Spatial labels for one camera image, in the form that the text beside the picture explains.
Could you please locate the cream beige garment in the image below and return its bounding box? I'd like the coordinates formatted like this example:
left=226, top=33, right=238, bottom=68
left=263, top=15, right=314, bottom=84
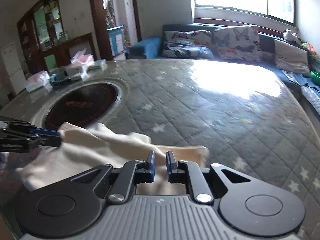
left=16, top=122, right=209, bottom=195

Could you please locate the round black induction cooktop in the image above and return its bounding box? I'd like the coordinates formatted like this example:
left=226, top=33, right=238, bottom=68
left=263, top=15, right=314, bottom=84
left=43, top=83, right=119, bottom=130

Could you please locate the pink tissue pack near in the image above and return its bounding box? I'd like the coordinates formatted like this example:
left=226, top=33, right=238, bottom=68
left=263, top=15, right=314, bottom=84
left=25, top=70, right=50, bottom=93

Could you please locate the pink tissue pack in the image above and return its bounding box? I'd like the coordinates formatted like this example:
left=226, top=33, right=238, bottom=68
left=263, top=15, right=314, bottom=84
left=71, top=48, right=94, bottom=67
left=25, top=70, right=50, bottom=93

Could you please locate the white refrigerator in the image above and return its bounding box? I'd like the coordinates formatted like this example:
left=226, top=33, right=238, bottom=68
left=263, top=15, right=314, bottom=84
left=1, top=42, right=26, bottom=96

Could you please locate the white small box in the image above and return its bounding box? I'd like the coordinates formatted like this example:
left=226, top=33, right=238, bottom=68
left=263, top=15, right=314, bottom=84
left=64, top=64, right=84, bottom=76

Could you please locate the flat white box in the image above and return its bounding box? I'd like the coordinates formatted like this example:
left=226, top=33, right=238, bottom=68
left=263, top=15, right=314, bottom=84
left=66, top=72, right=88, bottom=82

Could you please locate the dark wooden display cabinet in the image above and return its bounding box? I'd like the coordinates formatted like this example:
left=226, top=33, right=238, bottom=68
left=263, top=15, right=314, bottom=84
left=17, top=0, right=97, bottom=74

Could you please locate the pink tissue pack far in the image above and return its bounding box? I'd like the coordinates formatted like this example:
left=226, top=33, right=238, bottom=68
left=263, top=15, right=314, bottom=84
left=71, top=48, right=94, bottom=67

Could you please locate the stack of green booklets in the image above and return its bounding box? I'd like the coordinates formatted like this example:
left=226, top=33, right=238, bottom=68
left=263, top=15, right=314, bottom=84
left=87, top=59, right=107, bottom=71

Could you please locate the blue white small cabinet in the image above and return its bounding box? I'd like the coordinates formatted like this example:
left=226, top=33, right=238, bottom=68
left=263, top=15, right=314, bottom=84
left=107, top=25, right=126, bottom=56

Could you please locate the blue corner sofa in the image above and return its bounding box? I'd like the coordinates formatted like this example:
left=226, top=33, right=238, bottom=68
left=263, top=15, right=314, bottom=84
left=126, top=23, right=320, bottom=117

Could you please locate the left butterfly pillow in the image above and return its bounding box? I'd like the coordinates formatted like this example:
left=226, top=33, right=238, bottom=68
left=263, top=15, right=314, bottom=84
left=162, top=30, right=214, bottom=59

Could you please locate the butterfly pillow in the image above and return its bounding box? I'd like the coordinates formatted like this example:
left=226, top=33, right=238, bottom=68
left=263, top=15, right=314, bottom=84
left=162, top=30, right=214, bottom=59
left=213, top=25, right=261, bottom=62

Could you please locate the right butterfly pillow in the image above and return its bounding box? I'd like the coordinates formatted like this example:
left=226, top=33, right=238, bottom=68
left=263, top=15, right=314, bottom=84
left=213, top=25, right=261, bottom=62

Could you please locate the grey plain cushion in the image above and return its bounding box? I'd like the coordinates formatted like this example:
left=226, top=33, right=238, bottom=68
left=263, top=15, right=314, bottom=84
left=274, top=40, right=310, bottom=76

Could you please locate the green plastic toy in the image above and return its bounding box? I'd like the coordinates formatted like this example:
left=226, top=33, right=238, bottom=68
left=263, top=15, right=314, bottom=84
left=310, top=72, right=320, bottom=86

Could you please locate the colourful toy pile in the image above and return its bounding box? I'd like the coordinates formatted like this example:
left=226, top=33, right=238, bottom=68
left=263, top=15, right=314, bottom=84
left=302, top=42, right=317, bottom=55

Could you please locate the white panda plush toy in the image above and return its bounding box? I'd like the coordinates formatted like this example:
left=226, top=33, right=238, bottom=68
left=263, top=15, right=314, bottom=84
left=283, top=29, right=302, bottom=45

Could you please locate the dark wooden door frame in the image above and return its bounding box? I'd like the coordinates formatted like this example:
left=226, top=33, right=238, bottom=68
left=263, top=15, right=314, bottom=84
left=89, top=0, right=142, bottom=61

